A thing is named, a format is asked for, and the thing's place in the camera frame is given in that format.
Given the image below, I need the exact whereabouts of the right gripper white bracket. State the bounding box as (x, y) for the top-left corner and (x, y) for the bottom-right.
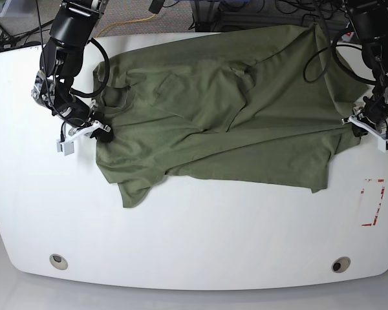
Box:
(56, 99), (114, 155)

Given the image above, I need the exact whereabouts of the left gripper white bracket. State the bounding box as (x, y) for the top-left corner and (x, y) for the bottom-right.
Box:
(341, 106), (388, 151)

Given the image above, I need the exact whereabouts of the olive green T-shirt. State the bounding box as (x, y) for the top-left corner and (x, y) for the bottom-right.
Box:
(96, 25), (368, 208)

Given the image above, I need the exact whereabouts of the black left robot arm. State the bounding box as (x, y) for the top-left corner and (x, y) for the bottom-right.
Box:
(342, 1), (388, 152)

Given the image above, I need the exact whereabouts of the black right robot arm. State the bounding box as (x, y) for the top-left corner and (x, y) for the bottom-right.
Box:
(32, 1), (113, 156)

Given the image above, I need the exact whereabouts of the red tape rectangle marking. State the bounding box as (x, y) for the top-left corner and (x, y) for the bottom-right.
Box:
(358, 179), (385, 227)

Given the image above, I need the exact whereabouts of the right table grommet hole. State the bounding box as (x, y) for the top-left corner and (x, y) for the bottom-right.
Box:
(331, 256), (351, 273)

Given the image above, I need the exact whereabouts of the table grommet hole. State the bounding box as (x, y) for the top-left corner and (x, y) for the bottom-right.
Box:
(49, 254), (68, 271)
(331, 256), (351, 273)

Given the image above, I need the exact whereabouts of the left table grommet hole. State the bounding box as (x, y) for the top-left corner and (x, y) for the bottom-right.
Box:
(49, 254), (68, 271)

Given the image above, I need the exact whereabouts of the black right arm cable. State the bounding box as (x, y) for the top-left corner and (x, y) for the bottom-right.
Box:
(35, 0), (113, 99)

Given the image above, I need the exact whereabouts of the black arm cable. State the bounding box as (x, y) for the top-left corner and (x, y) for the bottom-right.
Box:
(35, 0), (113, 99)
(303, 9), (376, 87)

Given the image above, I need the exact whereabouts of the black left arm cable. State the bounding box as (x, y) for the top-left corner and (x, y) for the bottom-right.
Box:
(303, 9), (376, 87)

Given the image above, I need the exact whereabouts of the yellow cable on floor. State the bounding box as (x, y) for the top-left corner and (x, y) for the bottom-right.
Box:
(98, 12), (158, 38)

